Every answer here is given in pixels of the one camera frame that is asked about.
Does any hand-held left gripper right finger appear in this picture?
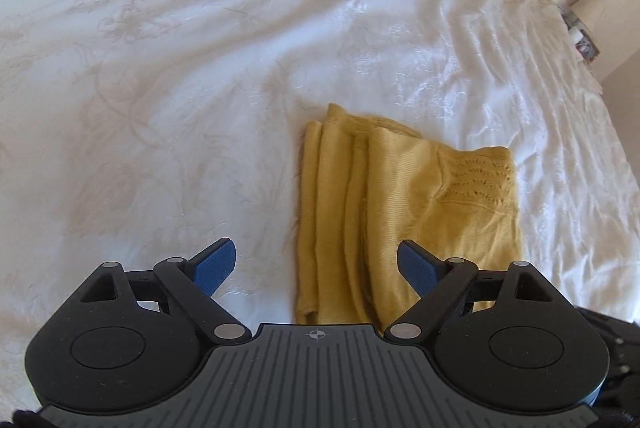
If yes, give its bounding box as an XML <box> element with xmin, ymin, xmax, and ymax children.
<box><xmin>383</xmin><ymin>240</ymin><xmax>556</xmax><ymax>347</ymax></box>

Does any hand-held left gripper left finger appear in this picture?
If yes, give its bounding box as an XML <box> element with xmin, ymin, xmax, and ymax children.
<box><xmin>79</xmin><ymin>237</ymin><xmax>253</xmax><ymax>347</ymax></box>

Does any yellow knit sweater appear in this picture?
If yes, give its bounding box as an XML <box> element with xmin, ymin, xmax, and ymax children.
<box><xmin>294</xmin><ymin>103</ymin><xmax>525</xmax><ymax>337</ymax></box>

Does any white embroidered bedspread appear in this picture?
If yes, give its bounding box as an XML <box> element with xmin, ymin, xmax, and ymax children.
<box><xmin>0</xmin><ymin>0</ymin><xmax>640</xmax><ymax>410</ymax></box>

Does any beige lamp shade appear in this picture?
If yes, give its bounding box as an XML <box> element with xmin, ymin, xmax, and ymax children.
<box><xmin>570</xmin><ymin>0</ymin><xmax>609</xmax><ymax>30</ymax></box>

